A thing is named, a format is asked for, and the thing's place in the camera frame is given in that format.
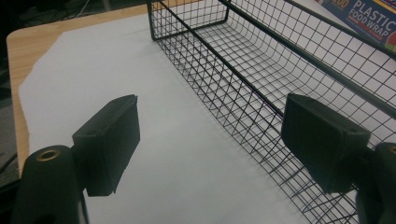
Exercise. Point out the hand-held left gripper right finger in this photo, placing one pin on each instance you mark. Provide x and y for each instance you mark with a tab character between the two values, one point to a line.
323	143

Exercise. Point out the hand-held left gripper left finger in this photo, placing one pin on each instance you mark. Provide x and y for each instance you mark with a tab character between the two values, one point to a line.
107	146

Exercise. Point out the blue plastic food wrap box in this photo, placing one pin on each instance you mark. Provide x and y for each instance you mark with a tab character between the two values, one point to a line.
364	18

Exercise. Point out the white paper sheet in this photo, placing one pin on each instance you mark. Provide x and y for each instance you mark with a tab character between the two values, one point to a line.
180	149

